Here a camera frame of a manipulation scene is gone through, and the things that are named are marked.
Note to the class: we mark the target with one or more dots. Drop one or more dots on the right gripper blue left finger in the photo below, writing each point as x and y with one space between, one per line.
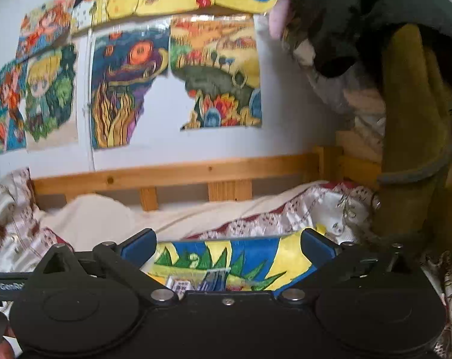
139 248

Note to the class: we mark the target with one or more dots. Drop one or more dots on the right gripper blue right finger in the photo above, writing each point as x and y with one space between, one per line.
317 248

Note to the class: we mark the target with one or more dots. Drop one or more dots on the swirly sun drawing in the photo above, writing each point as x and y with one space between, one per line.
123 69

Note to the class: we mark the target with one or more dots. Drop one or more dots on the colourful painted tray box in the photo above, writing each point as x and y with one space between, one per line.
237 265

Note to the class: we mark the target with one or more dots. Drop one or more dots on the landscape hill drawing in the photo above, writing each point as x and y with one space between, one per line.
217 59

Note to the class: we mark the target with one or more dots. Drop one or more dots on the orange haired girl drawing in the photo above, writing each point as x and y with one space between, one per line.
42 27

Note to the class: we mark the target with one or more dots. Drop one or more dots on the white pillow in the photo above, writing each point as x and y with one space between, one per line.
91 219

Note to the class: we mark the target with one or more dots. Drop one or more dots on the floral satin bedspread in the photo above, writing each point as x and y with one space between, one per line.
342 215

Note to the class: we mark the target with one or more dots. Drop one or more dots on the wooden bed frame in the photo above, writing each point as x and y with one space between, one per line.
226 180

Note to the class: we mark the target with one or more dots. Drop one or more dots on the nut bar snack packet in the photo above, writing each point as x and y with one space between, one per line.
179 286

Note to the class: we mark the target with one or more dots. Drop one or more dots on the black jacket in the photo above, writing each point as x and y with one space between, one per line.
345 32

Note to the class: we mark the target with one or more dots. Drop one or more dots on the brown hanging trousers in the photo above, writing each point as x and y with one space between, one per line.
417 150

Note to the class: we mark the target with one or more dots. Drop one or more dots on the blond boy drawing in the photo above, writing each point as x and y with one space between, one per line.
50 99

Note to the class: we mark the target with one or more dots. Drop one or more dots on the red haired girl drawing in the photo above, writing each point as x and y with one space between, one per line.
12 90

